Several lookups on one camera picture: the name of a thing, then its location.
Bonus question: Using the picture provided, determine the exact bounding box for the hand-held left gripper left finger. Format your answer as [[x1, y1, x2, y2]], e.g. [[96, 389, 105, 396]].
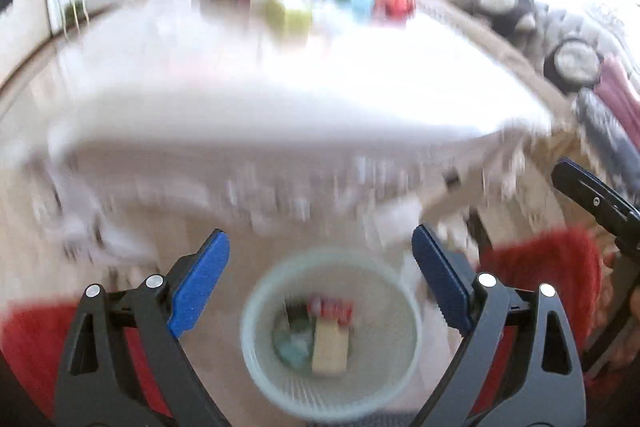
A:
[[52, 229, 233, 427]]

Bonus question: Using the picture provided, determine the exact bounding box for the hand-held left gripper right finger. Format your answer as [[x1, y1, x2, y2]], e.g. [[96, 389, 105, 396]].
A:
[[411, 224, 587, 427]]

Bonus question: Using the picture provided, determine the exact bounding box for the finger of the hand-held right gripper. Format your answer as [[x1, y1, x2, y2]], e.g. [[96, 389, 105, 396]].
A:
[[582, 247, 640, 380], [551, 158, 640, 254]]

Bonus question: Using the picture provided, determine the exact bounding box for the white mesh waste bin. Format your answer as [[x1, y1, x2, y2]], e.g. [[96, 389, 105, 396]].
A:
[[240, 247, 423, 423]]

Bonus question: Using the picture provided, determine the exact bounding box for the red snack packet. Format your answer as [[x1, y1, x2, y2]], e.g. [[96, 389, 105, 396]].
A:
[[307, 297, 354, 326]]

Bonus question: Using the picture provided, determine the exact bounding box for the pale yellow box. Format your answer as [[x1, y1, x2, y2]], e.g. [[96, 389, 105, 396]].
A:
[[311, 319, 350, 378]]

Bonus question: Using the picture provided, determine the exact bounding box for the grey blue cushion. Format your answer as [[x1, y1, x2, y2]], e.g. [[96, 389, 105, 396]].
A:
[[575, 89, 640, 192]]

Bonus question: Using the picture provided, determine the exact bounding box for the pink cushion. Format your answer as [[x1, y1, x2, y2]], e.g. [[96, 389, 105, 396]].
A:
[[595, 57, 640, 120]]

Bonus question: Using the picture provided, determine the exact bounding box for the round black white cushion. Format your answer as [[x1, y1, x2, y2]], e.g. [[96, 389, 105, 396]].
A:
[[544, 38, 603, 90]]

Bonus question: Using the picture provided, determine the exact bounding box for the beige fringed sofa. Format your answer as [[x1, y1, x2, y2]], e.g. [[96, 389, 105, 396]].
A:
[[447, 0, 640, 192]]

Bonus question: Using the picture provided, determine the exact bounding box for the dark grey cushion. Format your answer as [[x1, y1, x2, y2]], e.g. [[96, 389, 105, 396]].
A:
[[470, 0, 538, 38]]

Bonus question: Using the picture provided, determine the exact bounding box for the green box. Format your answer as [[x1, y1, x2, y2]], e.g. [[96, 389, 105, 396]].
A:
[[265, 0, 314, 38]]

